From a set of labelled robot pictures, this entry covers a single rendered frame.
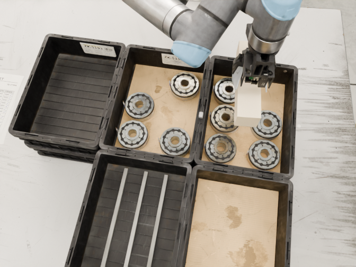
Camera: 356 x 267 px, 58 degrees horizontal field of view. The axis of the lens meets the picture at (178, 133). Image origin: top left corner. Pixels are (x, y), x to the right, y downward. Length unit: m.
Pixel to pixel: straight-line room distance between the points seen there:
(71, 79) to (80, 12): 0.46
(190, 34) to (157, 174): 0.55
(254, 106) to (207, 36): 0.28
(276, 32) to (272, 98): 0.57
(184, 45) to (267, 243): 0.66
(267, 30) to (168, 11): 0.21
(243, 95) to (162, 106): 0.38
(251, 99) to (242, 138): 0.28
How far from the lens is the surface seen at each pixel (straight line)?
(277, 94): 1.23
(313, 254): 1.25
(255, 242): 1.06
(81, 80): 1.28
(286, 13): 0.64
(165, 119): 1.14
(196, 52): 0.67
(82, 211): 1.00
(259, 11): 0.65
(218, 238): 1.05
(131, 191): 1.08
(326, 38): 1.61
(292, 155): 1.04
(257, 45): 0.71
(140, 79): 1.23
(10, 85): 1.54
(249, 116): 0.86
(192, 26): 0.68
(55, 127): 1.22
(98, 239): 1.08
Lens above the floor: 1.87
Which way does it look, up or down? 68 degrees down
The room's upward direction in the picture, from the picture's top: 3 degrees counter-clockwise
